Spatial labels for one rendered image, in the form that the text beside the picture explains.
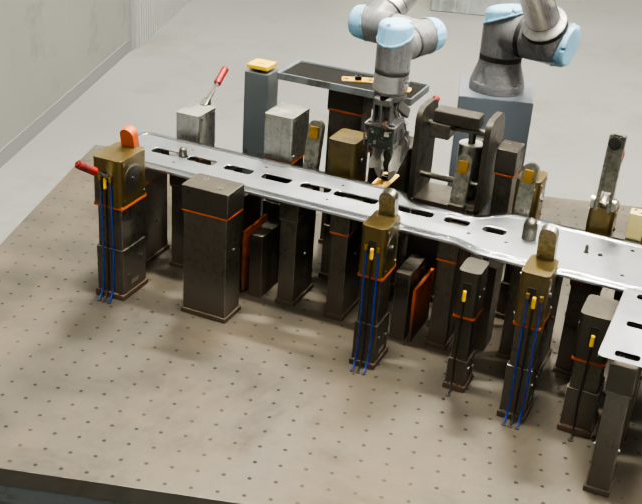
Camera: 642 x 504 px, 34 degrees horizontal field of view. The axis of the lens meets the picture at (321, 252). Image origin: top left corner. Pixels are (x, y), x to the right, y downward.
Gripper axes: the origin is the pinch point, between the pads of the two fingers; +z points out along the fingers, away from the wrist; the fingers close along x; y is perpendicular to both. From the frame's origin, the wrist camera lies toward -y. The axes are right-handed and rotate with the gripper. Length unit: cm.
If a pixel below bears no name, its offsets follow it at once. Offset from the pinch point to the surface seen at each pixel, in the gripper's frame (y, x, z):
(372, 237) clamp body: 21.8, 5.8, 5.0
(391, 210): 14.7, 7.1, 1.4
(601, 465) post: 41, 62, 30
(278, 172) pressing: -3.5, -28.5, 8.0
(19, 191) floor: -134, -218, 112
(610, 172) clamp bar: -15.4, 46.6, -5.0
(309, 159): -12.0, -24.3, 6.8
